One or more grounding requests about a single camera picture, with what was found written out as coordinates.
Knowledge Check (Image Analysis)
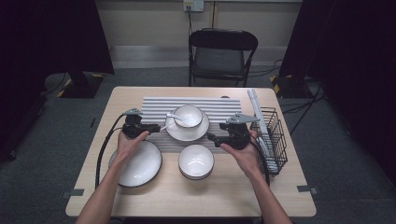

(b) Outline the white bowl dark rim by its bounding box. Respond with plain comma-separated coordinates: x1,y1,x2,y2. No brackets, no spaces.
177,144,216,178
179,169,215,181
173,105,204,129

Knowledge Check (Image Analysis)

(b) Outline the grey tape strip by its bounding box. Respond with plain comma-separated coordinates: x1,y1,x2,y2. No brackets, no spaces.
61,188,86,199
296,185,319,196

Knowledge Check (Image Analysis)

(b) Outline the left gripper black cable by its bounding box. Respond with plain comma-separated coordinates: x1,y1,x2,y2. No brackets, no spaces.
94,113,126,189

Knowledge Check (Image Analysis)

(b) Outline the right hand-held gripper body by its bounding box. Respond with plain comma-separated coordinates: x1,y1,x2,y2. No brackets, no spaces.
219,113,261,150

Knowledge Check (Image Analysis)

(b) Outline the person's right hand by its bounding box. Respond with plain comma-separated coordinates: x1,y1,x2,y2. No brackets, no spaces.
219,130,261,180

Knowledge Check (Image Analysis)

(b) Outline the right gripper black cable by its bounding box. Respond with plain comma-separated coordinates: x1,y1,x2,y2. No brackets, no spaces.
248,141,271,188

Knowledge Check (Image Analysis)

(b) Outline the grey striped placemat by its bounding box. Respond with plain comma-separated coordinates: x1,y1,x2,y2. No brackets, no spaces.
134,96,247,154

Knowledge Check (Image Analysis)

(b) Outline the black wire basket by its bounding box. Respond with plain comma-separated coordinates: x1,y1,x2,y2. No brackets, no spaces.
249,106,289,177

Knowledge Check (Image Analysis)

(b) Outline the black stand base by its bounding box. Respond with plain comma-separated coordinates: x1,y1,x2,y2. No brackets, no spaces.
56,70,106,100
270,74,314,100

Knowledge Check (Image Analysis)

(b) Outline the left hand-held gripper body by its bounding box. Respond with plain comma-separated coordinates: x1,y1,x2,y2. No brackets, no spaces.
121,107,148,139

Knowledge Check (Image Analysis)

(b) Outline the round grey floor base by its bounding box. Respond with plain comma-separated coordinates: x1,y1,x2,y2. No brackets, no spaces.
44,72,73,96

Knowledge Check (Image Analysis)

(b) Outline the black folding chair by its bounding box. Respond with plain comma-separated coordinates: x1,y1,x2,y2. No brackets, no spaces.
188,27,260,88

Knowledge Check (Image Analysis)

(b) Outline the black plugged wall cable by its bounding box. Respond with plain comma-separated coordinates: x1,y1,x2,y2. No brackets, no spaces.
186,4,194,36

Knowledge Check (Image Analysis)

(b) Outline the white wall outlet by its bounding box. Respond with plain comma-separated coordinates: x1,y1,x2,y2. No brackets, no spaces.
182,0,205,13

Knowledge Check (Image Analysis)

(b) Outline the person's left hand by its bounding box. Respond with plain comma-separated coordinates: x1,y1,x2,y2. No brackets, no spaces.
116,131,150,166

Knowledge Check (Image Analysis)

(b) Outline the black floor cable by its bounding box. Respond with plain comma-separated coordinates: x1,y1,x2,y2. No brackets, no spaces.
247,59,284,78
289,83,323,135

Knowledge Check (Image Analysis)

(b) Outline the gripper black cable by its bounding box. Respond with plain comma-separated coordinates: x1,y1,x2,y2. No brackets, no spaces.
248,141,271,188
94,113,126,189

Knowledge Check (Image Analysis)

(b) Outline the white plate dark rim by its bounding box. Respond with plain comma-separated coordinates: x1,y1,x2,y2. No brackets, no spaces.
107,139,163,189
164,109,210,143

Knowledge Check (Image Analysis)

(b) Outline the dark curtain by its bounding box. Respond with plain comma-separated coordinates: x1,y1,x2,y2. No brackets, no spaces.
278,0,396,188
0,0,115,162

